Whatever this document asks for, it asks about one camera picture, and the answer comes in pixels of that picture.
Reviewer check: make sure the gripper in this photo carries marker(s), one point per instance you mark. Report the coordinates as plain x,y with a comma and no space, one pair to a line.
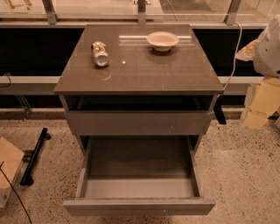
268,53

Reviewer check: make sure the grey drawer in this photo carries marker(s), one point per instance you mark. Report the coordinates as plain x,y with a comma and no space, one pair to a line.
139,176
138,124

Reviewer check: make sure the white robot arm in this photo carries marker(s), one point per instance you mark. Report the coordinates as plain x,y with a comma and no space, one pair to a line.
271,32

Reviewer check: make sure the grey drawer cabinet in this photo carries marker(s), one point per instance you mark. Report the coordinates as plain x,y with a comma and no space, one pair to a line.
139,79

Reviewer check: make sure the grey top drawer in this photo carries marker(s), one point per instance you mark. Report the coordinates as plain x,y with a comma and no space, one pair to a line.
138,124

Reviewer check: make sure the white bowl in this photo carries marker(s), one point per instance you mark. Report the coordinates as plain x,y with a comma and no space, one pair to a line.
162,41

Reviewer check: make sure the crushed silver can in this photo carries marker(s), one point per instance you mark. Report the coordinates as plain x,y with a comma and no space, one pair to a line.
99,54

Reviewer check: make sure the black bar with wheels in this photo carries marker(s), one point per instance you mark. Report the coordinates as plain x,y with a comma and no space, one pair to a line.
27,179

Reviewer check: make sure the wooden box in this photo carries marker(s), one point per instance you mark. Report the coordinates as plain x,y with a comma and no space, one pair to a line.
11,159

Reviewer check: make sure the metal window rail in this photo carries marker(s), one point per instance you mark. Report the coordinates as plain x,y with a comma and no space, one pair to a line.
44,85

